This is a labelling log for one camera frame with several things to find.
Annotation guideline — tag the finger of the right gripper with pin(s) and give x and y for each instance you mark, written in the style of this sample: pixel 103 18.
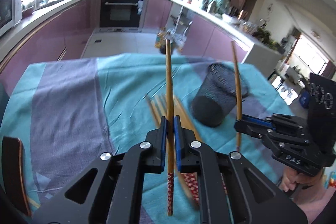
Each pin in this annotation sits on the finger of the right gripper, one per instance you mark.
pixel 280 136
pixel 276 124

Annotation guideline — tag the white microwave oven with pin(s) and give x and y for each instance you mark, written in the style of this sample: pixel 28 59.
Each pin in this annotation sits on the white microwave oven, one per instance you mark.
pixel 11 14

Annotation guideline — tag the cooking oil bottle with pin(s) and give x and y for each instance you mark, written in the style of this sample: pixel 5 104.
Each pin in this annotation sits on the cooking oil bottle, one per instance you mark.
pixel 161 37

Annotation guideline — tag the green potted plant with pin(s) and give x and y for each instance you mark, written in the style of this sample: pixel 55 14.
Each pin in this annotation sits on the green potted plant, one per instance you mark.
pixel 264 36

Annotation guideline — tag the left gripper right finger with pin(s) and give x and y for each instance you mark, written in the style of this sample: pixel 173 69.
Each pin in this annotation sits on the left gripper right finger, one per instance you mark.
pixel 232 190

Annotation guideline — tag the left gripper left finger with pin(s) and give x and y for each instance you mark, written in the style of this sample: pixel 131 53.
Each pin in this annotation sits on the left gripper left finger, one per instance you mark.
pixel 109 190

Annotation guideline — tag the right hand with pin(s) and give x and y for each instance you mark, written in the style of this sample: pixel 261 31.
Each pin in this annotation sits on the right hand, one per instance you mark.
pixel 291 178

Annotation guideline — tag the teal purple table cloth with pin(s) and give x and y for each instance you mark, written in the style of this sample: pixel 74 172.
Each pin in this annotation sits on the teal purple table cloth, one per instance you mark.
pixel 67 113

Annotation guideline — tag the teal kitchen appliance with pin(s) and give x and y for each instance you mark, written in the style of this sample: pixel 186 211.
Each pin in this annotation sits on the teal kitchen appliance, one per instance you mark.
pixel 219 6

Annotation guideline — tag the black mesh utensil cup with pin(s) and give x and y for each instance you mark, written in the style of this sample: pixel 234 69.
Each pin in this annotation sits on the black mesh utensil cup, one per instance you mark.
pixel 216 97

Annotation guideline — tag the bamboo chopstick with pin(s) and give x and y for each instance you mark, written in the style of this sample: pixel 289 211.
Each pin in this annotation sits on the bamboo chopstick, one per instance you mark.
pixel 237 84
pixel 160 105
pixel 187 179
pixel 170 131
pixel 186 121
pixel 154 111

